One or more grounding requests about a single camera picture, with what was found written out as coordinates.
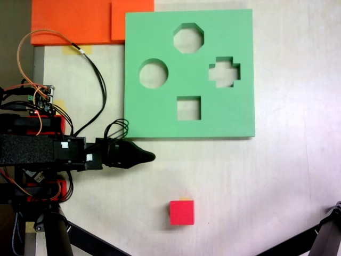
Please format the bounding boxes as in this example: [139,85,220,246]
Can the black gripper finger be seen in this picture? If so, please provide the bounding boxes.
[121,159,147,170]
[129,142,156,163]

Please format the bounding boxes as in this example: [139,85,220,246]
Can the red square block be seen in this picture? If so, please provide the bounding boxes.
[169,199,195,226]

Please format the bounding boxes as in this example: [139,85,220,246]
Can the green shape sorter board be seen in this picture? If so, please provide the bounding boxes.
[123,9,256,139]

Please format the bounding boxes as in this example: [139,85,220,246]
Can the yellow tape strip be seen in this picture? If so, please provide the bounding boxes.
[62,45,93,55]
[54,100,66,115]

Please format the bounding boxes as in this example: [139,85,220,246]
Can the circuit board with connectors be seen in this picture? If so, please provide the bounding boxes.
[26,84,56,115]

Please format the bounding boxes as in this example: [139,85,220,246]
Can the black tripod leg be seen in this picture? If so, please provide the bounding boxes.
[42,205,74,256]
[308,201,341,256]

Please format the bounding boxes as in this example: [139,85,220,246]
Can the black gripper wire loop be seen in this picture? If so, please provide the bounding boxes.
[104,118,130,146]

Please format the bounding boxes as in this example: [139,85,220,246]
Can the red printed base mount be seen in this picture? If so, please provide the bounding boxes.
[25,180,67,201]
[26,115,67,135]

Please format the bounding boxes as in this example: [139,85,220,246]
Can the long black cable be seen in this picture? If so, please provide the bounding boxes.
[71,49,108,137]

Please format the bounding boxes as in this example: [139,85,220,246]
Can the thin orange wire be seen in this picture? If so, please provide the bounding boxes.
[17,29,81,86]

